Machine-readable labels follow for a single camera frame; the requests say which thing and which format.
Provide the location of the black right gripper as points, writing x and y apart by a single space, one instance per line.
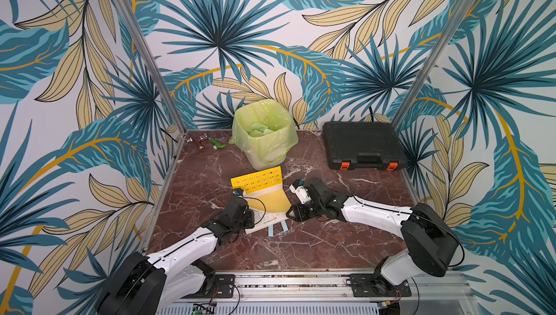
300 208

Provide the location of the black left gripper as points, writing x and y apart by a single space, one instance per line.
250 214

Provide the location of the yellow children's book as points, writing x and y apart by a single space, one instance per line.
266 197

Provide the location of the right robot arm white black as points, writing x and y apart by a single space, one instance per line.
430 244

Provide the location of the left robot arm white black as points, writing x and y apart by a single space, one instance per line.
145 284

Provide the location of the blue sticky tab middle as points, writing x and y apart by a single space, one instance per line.
284 226

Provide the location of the black plastic tool case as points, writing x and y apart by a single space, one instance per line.
361 145

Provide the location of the green toy on table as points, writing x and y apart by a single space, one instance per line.
217 145

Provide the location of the white bin green bag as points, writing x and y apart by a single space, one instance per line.
265 132

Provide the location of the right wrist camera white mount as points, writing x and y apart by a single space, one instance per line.
299 190

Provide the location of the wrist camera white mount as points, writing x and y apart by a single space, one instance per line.
239 192
299 190

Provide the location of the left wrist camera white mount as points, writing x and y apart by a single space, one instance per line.
239 192

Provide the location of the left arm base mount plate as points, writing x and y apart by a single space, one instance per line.
219 286

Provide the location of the green circuit board with wires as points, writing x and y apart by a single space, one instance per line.
203 309

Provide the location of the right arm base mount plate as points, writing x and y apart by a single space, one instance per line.
372 286

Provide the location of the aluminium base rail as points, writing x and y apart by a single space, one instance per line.
326 292

